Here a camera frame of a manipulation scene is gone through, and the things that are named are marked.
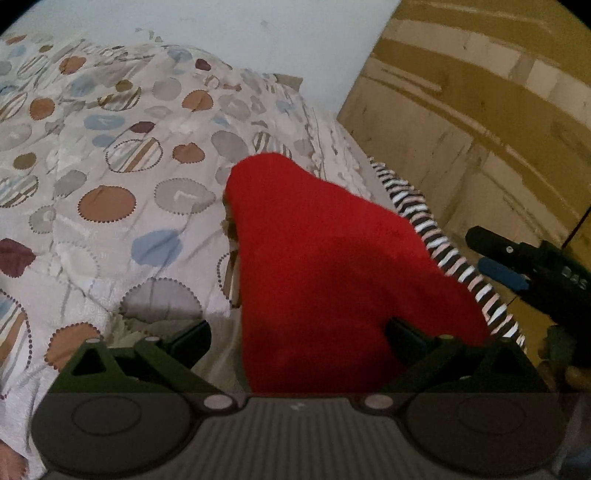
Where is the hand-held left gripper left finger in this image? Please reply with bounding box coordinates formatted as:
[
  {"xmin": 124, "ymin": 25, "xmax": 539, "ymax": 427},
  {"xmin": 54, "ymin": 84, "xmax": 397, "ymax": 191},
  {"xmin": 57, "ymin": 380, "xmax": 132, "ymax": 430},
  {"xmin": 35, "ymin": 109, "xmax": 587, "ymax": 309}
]
[{"xmin": 58, "ymin": 319, "xmax": 236, "ymax": 411}]

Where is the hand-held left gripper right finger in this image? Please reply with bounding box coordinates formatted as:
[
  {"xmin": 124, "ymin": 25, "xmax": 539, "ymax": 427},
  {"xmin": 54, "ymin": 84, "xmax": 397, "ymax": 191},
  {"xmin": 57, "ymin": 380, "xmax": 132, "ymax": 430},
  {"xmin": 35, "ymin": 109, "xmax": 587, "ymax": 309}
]
[{"xmin": 359, "ymin": 318, "xmax": 555, "ymax": 411}]

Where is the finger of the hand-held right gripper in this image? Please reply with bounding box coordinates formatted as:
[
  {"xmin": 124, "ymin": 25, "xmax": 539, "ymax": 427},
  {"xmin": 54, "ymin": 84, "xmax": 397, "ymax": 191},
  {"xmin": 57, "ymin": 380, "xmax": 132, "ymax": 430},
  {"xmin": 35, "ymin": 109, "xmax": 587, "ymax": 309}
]
[
  {"xmin": 477, "ymin": 257, "xmax": 533, "ymax": 292},
  {"xmin": 465, "ymin": 225, "xmax": 534, "ymax": 260}
]

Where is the red small garment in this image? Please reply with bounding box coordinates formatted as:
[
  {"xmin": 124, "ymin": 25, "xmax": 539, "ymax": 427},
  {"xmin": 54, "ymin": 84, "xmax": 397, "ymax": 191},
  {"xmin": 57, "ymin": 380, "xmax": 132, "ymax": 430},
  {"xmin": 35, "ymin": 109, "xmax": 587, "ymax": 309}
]
[{"xmin": 224, "ymin": 154, "xmax": 493, "ymax": 394}]

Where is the black white striped cloth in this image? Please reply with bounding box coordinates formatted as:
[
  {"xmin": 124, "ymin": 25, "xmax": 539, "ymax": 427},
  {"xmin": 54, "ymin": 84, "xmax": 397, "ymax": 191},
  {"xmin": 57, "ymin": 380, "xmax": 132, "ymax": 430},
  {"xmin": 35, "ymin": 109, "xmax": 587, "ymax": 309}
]
[{"xmin": 370, "ymin": 158, "xmax": 528, "ymax": 355}]

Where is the wooden wardrobe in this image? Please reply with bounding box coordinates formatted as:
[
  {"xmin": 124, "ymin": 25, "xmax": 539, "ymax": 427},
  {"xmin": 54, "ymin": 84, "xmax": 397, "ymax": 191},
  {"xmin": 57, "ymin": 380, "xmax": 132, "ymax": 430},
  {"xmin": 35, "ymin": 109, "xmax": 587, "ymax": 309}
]
[{"xmin": 336, "ymin": 0, "xmax": 591, "ymax": 370}]

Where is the circle patterned bedspread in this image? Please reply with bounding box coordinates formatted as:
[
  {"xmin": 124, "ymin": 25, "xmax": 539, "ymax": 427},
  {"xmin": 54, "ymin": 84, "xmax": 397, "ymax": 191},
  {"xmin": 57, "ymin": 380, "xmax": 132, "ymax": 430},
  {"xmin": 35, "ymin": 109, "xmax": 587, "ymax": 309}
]
[{"xmin": 0, "ymin": 31, "xmax": 395, "ymax": 480}]

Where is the beige pillow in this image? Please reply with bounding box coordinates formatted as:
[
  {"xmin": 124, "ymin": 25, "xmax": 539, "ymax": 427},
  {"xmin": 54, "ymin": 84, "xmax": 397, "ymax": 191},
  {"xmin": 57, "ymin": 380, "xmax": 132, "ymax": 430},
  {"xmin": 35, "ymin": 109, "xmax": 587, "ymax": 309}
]
[{"xmin": 271, "ymin": 72, "xmax": 306, "ymax": 92}]

